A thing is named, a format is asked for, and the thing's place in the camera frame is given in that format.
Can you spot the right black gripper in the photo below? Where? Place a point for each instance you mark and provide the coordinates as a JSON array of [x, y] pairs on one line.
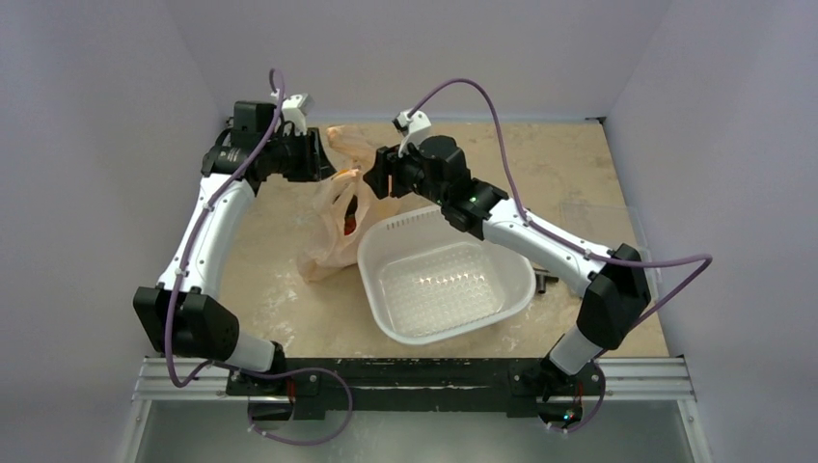
[[390, 172]]

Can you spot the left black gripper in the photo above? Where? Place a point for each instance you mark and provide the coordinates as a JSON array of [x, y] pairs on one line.
[[315, 165]]

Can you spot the orange translucent plastic bag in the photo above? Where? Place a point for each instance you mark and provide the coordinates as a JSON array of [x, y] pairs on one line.
[[328, 250]]

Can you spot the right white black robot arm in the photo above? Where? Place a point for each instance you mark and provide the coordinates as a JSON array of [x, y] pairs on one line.
[[611, 283]]

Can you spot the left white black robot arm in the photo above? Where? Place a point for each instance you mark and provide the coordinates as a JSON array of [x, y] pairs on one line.
[[181, 314]]

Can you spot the red fake fruit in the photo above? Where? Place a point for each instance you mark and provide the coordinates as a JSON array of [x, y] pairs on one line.
[[350, 224]]

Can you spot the white plastic basket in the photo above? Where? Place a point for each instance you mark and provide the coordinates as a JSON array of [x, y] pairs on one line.
[[427, 282]]

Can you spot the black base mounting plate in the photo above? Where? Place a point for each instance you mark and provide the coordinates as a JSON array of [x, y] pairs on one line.
[[514, 387]]

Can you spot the clear plastic screw box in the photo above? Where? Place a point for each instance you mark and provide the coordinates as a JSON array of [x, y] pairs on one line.
[[609, 225]]

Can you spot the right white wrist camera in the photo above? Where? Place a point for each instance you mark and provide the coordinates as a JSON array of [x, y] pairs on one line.
[[413, 126]]

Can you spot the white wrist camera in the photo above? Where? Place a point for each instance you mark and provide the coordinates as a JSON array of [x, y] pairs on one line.
[[294, 110], [413, 126]]

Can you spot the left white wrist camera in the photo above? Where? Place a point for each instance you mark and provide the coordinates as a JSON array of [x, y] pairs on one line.
[[294, 110]]

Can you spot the black T-handle wrench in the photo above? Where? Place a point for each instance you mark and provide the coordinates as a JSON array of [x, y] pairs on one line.
[[543, 278]]

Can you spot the aluminium rail frame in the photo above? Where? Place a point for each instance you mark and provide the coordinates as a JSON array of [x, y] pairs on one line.
[[648, 414]]

